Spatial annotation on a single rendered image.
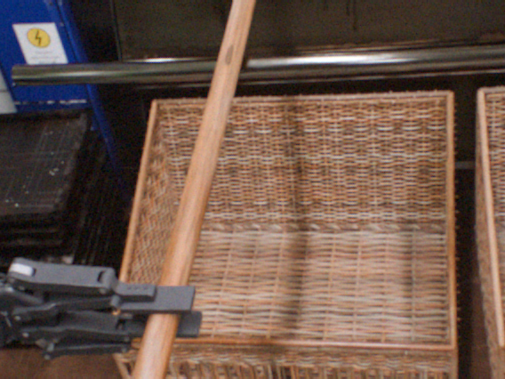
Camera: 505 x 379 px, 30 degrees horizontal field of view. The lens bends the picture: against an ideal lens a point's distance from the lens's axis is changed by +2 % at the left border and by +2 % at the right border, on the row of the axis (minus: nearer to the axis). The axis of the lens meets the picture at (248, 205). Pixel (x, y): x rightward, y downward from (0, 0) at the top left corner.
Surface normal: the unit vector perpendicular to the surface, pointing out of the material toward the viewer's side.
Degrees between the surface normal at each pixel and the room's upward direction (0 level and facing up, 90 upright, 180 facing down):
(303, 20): 70
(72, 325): 10
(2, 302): 90
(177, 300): 0
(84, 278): 6
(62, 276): 6
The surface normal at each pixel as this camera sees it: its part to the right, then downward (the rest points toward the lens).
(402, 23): -0.16, 0.41
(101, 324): 0.01, -0.71
